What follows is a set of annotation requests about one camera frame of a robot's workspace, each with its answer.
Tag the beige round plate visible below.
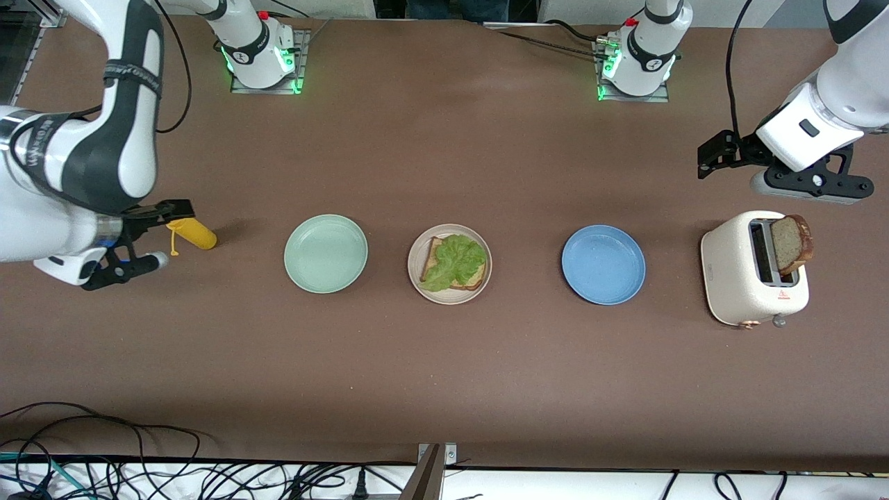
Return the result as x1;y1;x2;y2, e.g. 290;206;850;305
407;224;493;306

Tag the black braided cable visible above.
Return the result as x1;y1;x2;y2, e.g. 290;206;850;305
486;19;612;60

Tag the blue round plate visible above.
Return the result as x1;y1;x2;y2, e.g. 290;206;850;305
561;224;647;306

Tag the mint green round plate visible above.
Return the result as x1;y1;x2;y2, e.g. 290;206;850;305
283;214;369;294

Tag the long black looping cable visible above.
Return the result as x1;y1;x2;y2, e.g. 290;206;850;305
0;401;202;480

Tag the teal cable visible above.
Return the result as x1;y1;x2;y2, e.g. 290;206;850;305
0;451;81;499

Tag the brown toast bread slice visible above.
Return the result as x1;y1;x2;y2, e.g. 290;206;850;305
420;237;487;292
771;214;814;275

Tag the white two-slot toaster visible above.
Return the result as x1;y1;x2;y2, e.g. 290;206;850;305
700;210;811;329

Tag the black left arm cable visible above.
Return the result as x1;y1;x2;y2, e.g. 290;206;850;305
726;0;754;136

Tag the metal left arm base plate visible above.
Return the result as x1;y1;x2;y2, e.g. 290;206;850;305
594;38;671;103

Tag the yellow mustard squeeze bottle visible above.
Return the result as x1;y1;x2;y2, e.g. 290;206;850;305
165;217;217;256

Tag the aluminium frame rack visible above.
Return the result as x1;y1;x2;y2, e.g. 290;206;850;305
0;0;67;105

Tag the grey metal post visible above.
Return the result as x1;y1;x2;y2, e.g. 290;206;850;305
399;444;445;500

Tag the small metal bracket plate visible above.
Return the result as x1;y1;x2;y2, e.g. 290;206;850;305
417;442;459;467

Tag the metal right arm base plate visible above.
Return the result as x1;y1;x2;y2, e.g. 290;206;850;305
229;28;310;95

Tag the person in blue jeans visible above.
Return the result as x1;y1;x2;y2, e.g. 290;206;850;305
406;0;508;22

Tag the green lettuce leaf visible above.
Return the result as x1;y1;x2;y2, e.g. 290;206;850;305
419;234;488;293

